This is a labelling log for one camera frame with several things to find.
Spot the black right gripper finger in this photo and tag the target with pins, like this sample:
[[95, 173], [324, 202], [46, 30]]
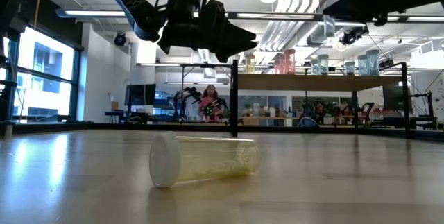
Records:
[[347, 9]]

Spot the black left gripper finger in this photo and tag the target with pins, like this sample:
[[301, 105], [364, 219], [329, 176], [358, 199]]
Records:
[[239, 30], [239, 50]]

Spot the black background robot arm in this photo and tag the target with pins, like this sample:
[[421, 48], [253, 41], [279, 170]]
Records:
[[187, 95], [326, 109]]

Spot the person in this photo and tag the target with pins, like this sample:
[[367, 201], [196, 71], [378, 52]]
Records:
[[209, 105]]

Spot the wooden counter with items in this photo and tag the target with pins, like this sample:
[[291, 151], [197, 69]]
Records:
[[270, 116]]

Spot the black computer monitor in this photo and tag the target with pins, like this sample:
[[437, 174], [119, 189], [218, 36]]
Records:
[[140, 95]]

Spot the blue white round object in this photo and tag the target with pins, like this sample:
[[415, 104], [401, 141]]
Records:
[[308, 122]]

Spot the brown cardboard box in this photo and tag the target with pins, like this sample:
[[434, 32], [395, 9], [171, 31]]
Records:
[[114, 105]]

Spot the small dark background table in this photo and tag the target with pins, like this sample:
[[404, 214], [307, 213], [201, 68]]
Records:
[[116, 113]]

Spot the black ceiling light rail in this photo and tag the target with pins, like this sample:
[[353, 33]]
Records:
[[277, 16]]

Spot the silver ventilation duct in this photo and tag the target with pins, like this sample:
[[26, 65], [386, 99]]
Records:
[[295, 26]]

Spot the black ceiling camera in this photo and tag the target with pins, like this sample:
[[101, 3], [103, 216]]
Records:
[[119, 39]]

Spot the wooden shelf black metal frame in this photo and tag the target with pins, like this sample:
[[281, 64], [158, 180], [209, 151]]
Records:
[[312, 82]]

